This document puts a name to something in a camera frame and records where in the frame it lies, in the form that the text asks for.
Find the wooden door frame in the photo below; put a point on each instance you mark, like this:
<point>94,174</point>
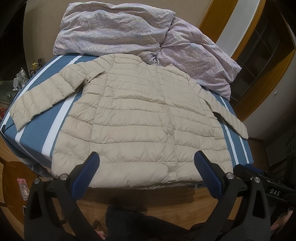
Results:
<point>257,36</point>

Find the cluttered side table items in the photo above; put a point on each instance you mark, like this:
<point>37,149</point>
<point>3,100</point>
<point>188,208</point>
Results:
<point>12,87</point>

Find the person's right hand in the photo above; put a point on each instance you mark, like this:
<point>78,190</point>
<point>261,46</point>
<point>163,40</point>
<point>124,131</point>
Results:
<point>281,221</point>

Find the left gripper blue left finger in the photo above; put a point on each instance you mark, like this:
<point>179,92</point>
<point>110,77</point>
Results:
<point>82,174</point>

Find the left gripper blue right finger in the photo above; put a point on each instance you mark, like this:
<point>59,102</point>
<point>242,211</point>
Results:
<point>211,174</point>

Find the pink packet on chair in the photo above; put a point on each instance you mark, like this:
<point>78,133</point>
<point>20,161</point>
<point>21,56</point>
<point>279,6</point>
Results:
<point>24,189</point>

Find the blue white striped bed sheet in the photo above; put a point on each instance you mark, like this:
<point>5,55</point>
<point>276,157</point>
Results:
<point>34,144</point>

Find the lilac floral duvet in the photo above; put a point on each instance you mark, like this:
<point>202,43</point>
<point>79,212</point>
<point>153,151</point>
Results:
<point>156,35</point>

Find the beige quilted down jacket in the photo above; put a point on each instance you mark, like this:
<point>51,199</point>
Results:
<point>146,122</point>

